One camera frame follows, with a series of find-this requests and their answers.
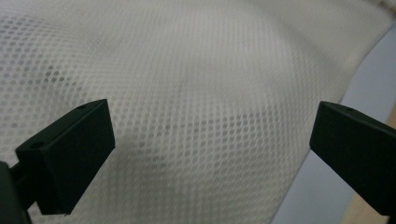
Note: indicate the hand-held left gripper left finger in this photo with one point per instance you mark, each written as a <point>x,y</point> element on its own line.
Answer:
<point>71,158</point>

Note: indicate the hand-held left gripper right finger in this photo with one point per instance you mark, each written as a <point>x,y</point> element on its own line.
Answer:
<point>358,146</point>

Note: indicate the white mesh laundry bag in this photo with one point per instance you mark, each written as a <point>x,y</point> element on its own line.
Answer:
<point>193,77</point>

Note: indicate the light blue mat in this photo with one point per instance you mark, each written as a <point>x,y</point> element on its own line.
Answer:
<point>367,81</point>

